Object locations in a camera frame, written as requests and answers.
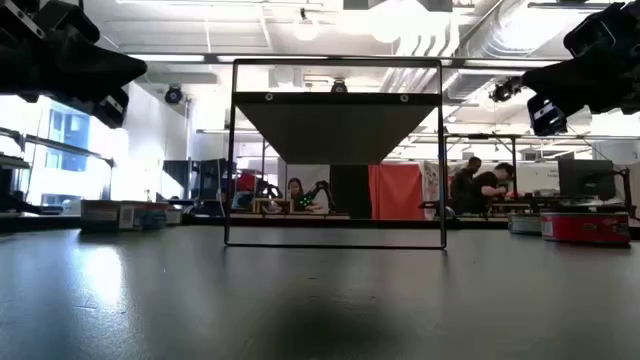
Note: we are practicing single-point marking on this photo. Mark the black ceiling spotlight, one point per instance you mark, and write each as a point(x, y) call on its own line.
point(502, 91)

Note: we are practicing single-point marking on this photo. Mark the silver ventilation duct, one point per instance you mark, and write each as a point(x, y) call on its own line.
point(500, 40)

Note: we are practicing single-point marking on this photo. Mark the wooden box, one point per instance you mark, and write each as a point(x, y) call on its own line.
point(272, 206)

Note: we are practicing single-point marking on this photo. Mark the red can silver lid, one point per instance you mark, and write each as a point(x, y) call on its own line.
point(585, 229)

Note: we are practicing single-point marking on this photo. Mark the white partition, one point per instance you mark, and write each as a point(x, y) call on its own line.
point(320, 172)

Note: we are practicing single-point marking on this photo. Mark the wooden board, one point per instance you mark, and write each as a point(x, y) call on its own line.
point(335, 130)

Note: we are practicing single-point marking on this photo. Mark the red background object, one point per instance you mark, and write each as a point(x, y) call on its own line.
point(246, 182)

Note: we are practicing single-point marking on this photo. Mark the long ceiling light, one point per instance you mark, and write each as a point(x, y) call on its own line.
point(165, 58)
point(510, 63)

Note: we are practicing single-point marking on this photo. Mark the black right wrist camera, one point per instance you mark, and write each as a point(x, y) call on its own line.
point(547, 117)

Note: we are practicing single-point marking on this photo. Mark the black background robot arm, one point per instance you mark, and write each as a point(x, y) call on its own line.
point(322, 190)

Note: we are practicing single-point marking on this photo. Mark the black metal table frame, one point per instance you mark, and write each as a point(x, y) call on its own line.
point(50, 224)

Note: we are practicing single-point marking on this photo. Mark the black table mat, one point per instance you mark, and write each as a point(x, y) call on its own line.
point(320, 310)

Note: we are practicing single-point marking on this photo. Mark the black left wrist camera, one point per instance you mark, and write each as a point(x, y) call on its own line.
point(112, 111)

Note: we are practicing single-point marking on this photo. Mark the black partition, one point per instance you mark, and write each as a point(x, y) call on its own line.
point(350, 192)

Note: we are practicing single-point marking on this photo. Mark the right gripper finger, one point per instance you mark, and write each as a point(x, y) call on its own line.
point(570, 92)
point(560, 72)

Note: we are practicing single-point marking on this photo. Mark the pale gold lid can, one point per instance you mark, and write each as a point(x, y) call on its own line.
point(154, 217)
point(524, 225)
point(100, 216)

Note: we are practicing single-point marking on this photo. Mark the black computer monitor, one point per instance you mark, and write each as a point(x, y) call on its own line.
point(587, 180)

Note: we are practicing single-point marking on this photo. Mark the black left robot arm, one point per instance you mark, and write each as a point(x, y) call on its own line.
point(55, 22)

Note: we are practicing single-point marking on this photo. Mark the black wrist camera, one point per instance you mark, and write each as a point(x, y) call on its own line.
point(547, 117)
point(112, 111)

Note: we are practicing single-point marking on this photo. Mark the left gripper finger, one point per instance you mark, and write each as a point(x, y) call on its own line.
point(117, 62)
point(112, 81)

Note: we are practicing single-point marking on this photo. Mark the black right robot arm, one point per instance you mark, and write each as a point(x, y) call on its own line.
point(610, 30)

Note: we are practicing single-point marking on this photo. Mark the black ceiling camera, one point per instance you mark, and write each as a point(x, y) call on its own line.
point(339, 87)
point(173, 95)

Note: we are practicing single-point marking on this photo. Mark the black metal gantry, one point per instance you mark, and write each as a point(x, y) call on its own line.
point(480, 136)

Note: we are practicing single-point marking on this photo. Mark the orange-red partition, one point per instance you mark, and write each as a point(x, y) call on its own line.
point(397, 192)

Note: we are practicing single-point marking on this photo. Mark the person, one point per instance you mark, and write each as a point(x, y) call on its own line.
point(464, 185)
point(492, 186)
point(296, 195)

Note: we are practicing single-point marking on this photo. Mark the round white ceiling lamp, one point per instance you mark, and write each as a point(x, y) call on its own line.
point(306, 29)

